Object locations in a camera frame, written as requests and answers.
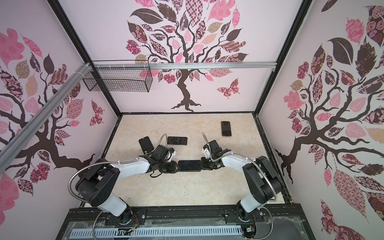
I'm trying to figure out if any black phone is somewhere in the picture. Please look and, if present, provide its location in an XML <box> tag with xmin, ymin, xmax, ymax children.
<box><xmin>178</xmin><ymin>160</ymin><xmax>202</xmax><ymax>169</ymax></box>

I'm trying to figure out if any purple smartphone black screen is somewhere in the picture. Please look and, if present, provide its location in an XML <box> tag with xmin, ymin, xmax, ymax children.
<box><xmin>221</xmin><ymin>121</ymin><xmax>229</xmax><ymax>137</ymax></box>

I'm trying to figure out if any pink phone case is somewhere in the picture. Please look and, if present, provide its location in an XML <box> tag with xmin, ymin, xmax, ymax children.
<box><xmin>228</xmin><ymin>122</ymin><xmax>232</xmax><ymax>137</ymax></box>

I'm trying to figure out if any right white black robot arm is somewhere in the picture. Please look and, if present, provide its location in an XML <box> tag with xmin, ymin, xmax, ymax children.
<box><xmin>201</xmin><ymin>140</ymin><xmax>284</xmax><ymax>221</ymax></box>

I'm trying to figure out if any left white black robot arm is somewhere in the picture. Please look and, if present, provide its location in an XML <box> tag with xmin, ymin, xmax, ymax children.
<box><xmin>68</xmin><ymin>145</ymin><xmax>180</xmax><ymax>219</ymax></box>

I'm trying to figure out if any black phone case horizontal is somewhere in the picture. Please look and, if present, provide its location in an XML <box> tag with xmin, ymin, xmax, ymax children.
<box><xmin>167</xmin><ymin>137</ymin><xmax>188</xmax><ymax>146</ymax></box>

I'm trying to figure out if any left metal flexible conduit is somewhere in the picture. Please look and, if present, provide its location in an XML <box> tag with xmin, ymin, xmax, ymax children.
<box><xmin>68</xmin><ymin>134</ymin><xmax>170</xmax><ymax>207</ymax></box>

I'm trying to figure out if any metal flexible conduit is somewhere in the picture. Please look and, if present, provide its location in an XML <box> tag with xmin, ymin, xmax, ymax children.
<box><xmin>68</xmin><ymin>134</ymin><xmax>170</xmax><ymax>207</ymax></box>
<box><xmin>202</xmin><ymin>132</ymin><xmax>278</xmax><ymax>202</ymax></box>

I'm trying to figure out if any right metal flexible conduit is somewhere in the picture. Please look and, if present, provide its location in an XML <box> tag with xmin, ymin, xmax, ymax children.
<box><xmin>202</xmin><ymin>132</ymin><xmax>278</xmax><ymax>202</ymax></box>

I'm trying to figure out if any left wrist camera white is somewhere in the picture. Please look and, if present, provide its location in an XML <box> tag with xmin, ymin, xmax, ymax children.
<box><xmin>168</xmin><ymin>148</ymin><xmax>176</xmax><ymax>161</ymax></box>

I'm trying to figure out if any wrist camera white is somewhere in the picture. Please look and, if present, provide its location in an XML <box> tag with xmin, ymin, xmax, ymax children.
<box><xmin>202</xmin><ymin>148</ymin><xmax>211</xmax><ymax>160</ymax></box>
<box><xmin>168</xmin><ymin>148</ymin><xmax>176</xmax><ymax>161</ymax></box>

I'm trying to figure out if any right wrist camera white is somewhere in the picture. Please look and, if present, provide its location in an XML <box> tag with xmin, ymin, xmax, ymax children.
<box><xmin>202</xmin><ymin>148</ymin><xmax>211</xmax><ymax>160</ymax></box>

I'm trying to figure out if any black wire basket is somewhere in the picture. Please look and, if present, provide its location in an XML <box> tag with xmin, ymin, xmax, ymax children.
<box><xmin>83</xmin><ymin>60</ymin><xmax>153</xmax><ymax>93</ymax></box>

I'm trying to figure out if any black base frame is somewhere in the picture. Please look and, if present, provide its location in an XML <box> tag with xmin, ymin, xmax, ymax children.
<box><xmin>57</xmin><ymin>204</ymin><xmax>315</xmax><ymax>240</ymax></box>

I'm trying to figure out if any aluminium rail back horizontal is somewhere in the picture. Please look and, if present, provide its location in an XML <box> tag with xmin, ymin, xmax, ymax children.
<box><xmin>94</xmin><ymin>62</ymin><xmax>277</xmax><ymax>70</ymax></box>

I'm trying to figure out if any white slotted cable duct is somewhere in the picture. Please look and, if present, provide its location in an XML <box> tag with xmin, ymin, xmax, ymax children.
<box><xmin>69</xmin><ymin>226</ymin><xmax>243</xmax><ymax>240</ymax></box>

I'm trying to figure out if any aluminium rail left diagonal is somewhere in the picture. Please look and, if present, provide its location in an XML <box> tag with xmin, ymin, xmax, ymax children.
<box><xmin>1</xmin><ymin>63</ymin><xmax>92</xmax><ymax>173</ymax></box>

